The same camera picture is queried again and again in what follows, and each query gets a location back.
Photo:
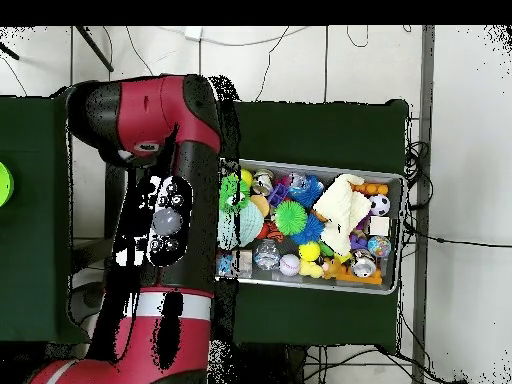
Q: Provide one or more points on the mint green muslin cloth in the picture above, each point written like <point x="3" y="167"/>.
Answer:
<point x="244" y="228"/>

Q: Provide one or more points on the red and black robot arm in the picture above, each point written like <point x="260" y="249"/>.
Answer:
<point x="172" y="112"/>

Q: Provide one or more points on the bright green cup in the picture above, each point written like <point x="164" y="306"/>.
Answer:
<point x="4" y="184"/>

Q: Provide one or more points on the plain yellow ball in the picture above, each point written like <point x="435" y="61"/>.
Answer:
<point x="309" y="251"/>

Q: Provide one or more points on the thin black rod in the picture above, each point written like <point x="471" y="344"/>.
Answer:
<point x="92" y="48"/>

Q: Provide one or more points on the blue spiky rubber ball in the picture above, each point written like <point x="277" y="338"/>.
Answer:
<point x="310" y="230"/>

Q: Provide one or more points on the small black white soccer ball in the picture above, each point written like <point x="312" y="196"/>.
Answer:
<point x="379" y="205"/>

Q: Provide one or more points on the cream muslin cloth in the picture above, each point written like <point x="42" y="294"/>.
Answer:
<point x="344" y="210"/>

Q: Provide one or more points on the plain wooden cube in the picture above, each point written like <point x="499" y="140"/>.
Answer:
<point x="379" y="226"/>

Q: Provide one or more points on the clear mesh bin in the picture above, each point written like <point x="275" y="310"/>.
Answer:
<point x="390" y="268"/>

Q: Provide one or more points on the grey vertical beam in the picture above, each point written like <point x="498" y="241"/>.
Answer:
<point x="428" y="80"/>

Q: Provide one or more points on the small globe print ball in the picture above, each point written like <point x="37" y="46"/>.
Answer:
<point x="378" y="246"/>

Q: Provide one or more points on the green spiky rubber ball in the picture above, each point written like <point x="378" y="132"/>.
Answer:
<point x="290" y="217"/>

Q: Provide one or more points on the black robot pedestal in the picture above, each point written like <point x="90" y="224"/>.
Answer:
<point x="272" y="368"/>

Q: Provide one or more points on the dark green table cloth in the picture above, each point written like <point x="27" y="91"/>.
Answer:
<point x="32" y="240"/>
<point x="320" y="128"/>

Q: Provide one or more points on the green furry monster toy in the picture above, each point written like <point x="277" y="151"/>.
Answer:
<point x="232" y="192"/>

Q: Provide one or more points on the blue furry monster toy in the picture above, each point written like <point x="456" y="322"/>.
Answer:
<point x="306" y="190"/>

